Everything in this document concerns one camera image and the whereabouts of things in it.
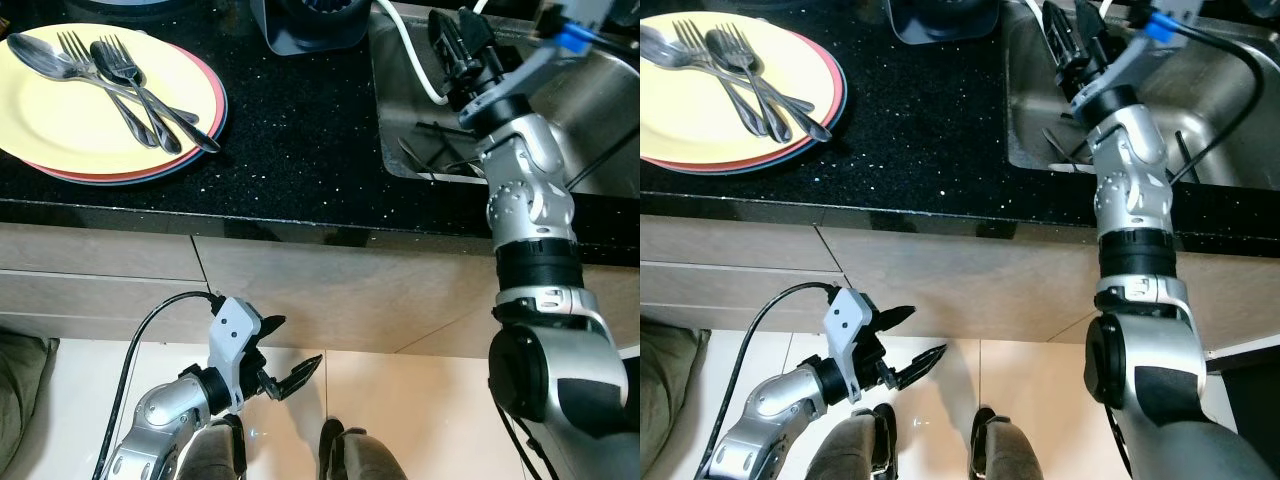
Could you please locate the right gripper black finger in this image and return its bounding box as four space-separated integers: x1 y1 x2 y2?
1042 0 1071 61
430 10 463 71
458 9 493 63
1064 0 1093 56

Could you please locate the beige cabinet door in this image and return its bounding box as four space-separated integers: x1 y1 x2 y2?
815 226 1280 353
192 235 641 358

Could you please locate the black kitchen appliance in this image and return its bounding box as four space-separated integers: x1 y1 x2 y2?
885 0 1001 46
250 0 373 56

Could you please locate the long black utensil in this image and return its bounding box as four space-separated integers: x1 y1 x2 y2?
1040 126 1099 166
398 120 485 181

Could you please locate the robot right leg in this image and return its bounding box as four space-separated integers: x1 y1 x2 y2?
970 405 1051 480
318 418 406 480

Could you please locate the beige drawer front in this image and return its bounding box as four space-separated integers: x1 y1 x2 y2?
0 270 223 346
0 222 208 284
640 222 831 278
640 262 851 336

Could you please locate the steel spoon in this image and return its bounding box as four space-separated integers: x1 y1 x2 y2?
89 39 185 155
704 28 797 145
640 25 816 111
6 32 201 123

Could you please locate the robot leg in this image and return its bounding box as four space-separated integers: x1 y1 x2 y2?
805 405 896 480
318 418 406 480
178 418 248 480
970 405 1051 480

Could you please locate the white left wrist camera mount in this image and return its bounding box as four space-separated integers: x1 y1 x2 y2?
207 297 264 413
823 288 876 403

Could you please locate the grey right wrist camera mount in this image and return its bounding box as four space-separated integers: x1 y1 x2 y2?
1085 0 1201 101
497 0 613 101

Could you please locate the grey-green cushion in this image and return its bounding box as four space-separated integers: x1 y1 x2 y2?
640 320 686 471
0 330 59 471

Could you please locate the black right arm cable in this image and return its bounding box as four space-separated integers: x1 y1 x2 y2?
565 30 641 193
1165 18 1267 189

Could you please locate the dark low cabinet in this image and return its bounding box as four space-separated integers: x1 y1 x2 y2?
1205 333 1280 377

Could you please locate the steel fork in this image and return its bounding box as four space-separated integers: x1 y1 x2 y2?
57 30 163 151
674 20 773 141
719 25 834 143
104 34 222 154

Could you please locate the white hose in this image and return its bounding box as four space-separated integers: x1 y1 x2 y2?
373 0 448 106
1017 0 1076 73

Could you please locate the stainless steel sink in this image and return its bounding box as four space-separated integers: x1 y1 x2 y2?
1003 0 1280 191
367 0 641 186

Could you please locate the yellow plate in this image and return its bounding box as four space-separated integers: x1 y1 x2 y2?
640 23 833 167
0 23 216 177

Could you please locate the robot left leg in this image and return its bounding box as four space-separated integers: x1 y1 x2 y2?
805 405 896 480
178 418 248 480

